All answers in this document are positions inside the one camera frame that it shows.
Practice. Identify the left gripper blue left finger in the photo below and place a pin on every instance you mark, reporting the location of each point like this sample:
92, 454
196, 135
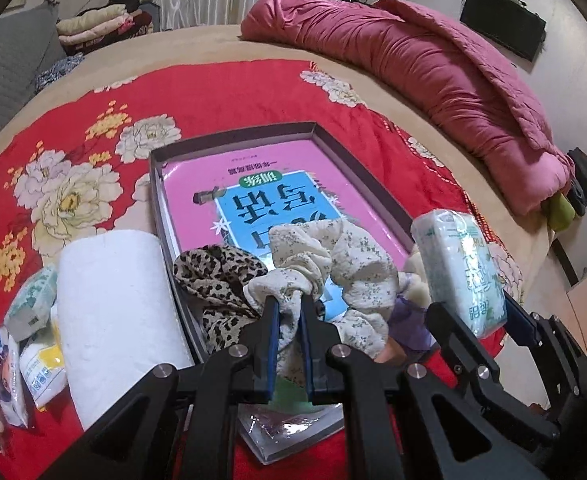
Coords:
265, 351

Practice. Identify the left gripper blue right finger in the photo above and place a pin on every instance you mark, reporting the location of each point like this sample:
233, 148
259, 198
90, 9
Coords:
323, 382

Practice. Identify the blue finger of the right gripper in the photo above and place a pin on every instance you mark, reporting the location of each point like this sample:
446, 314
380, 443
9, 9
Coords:
459, 348
520, 326

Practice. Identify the green makeup sponge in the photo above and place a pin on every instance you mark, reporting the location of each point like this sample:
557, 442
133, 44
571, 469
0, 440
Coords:
288, 425

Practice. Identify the cream plush bear purple bow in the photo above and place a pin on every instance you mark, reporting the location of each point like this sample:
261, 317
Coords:
409, 337

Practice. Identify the green tissue pack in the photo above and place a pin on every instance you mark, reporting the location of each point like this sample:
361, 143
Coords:
460, 269
30, 308

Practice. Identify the leopard print scrunchie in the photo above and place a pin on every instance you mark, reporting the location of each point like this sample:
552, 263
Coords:
215, 275

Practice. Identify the white floral scrunchie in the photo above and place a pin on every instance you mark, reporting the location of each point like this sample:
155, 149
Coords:
306, 256

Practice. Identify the yellow white tissue pack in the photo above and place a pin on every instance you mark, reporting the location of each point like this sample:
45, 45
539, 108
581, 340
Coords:
42, 363

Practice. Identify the cartoon face wipes pack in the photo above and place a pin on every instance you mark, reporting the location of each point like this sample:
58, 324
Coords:
12, 400

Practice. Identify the tan bed sheet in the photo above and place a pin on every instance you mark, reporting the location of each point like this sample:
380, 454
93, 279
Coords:
206, 79

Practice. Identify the white toilet paper roll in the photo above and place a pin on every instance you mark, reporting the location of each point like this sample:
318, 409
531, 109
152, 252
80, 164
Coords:
117, 317

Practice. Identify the pink blue book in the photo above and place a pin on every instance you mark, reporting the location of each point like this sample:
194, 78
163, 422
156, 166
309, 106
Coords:
235, 197

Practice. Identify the dark shallow cardboard box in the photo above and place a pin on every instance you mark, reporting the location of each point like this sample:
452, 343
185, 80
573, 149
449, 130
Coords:
188, 310

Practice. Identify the pink rolled quilt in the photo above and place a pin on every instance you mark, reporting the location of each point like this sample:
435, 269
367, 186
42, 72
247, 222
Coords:
451, 74

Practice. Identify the red floral blanket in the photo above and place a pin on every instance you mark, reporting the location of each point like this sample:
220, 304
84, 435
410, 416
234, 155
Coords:
82, 169

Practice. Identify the blue patterned cloth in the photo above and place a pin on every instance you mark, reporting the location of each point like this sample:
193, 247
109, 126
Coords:
57, 71

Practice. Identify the stack of folded clothes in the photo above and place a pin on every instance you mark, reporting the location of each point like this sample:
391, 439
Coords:
117, 21

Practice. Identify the grey quilted sofa cover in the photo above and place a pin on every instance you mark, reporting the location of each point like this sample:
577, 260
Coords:
29, 45

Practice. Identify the black wall television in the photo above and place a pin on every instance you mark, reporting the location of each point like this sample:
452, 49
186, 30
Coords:
507, 22

